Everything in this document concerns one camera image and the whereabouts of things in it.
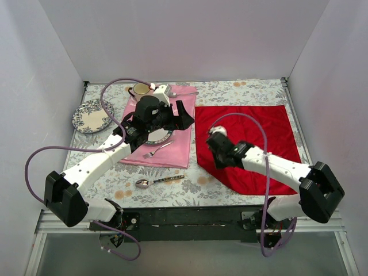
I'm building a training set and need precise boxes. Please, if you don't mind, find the green rimmed white plate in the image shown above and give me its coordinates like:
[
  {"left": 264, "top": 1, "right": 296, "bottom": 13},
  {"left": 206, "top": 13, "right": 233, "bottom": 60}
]
[{"left": 145, "top": 129, "right": 173, "bottom": 145}]

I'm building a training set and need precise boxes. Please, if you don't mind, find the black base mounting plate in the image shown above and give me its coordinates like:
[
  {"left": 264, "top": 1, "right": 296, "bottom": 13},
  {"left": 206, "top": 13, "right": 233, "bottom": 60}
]
[{"left": 89, "top": 205, "right": 296, "bottom": 244}]

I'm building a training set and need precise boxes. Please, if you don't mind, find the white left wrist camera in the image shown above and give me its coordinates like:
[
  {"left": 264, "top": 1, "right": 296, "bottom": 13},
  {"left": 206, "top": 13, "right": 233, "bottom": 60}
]
[{"left": 152, "top": 85, "right": 171, "bottom": 105}]

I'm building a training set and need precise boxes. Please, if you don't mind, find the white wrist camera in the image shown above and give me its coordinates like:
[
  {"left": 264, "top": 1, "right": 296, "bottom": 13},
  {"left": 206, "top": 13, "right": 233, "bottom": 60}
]
[
  {"left": 152, "top": 85, "right": 171, "bottom": 105},
  {"left": 209, "top": 126, "right": 227, "bottom": 137}
]

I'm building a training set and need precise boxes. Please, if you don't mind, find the aluminium frame rail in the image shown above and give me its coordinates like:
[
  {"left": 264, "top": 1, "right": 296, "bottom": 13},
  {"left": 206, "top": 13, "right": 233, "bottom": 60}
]
[{"left": 26, "top": 206, "right": 359, "bottom": 275}]

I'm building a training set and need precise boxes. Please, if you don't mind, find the pink cloth placemat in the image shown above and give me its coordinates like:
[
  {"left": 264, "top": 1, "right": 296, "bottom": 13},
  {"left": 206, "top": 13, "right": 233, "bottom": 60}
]
[{"left": 120, "top": 85, "right": 197, "bottom": 168}]

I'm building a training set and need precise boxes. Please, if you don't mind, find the small silver spoon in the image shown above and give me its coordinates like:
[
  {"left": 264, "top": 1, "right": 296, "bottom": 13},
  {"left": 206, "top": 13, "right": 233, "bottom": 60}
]
[{"left": 168, "top": 92, "right": 199, "bottom": 98}]

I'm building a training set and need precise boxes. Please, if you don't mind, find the silver fork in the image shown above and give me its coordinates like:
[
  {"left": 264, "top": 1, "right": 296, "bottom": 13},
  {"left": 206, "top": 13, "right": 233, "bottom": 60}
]
[{"left": 143, "top": 140, "right": 174, "bottom": 159}]

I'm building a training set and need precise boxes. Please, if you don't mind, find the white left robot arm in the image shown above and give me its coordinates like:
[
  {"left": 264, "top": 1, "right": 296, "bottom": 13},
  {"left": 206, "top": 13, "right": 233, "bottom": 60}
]
[{"left": 44, "top": 96, "right": 194, "bottom": 230}]

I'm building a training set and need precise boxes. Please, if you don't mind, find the patterned handle spoon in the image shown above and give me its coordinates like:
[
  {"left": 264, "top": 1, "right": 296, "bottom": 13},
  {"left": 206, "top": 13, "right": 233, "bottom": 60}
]
[{"left": 135, "top": 175, "right": 185, "bottom": 189}]

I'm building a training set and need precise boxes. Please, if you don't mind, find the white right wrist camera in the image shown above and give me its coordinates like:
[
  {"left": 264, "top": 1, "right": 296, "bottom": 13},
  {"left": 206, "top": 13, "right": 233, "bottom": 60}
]
[{"left": 209, "top": 126, "right": 227, "bottom": 137}]

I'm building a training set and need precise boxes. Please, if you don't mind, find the blue floral plate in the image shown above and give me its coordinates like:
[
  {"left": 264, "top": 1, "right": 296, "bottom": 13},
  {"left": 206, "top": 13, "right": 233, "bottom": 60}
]
[{"left": 72, "top": 99, "right": 112, "bottom": 134}]

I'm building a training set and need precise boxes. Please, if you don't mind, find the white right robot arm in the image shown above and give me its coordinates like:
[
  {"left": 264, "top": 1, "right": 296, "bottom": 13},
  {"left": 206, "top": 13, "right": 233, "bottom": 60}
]
[{"left": 206, "top": 127, "right": 345, "bottom": 229}]

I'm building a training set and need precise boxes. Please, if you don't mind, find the cream enamel mug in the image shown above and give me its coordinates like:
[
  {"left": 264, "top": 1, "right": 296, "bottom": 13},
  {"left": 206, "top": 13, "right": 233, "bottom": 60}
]
[{"left": 128, "top": 83, "right": 153, "bottom": 102}]

